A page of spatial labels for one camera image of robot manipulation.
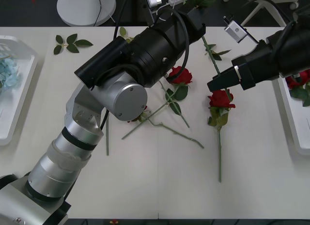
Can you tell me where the round white stand base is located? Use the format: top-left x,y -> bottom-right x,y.
56,0 -> 116,27

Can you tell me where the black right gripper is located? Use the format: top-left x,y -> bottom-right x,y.
207,39 -> 280,93

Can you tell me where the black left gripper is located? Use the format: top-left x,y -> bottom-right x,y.
169,4 -> 206,51

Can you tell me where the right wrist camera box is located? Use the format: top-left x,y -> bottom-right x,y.
223,15 -> 259,44

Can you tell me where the loose green leaf twig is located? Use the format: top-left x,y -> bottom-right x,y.
119,27 -> 134,44
53,33 -> 94,55
204,44 -> 232,61

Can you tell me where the shallow white box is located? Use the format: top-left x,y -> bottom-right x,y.
0,35 -> 39,146
276,74 -> 310,156

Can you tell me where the white chair base with casters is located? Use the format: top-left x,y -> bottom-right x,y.
222,0 -> 300,27

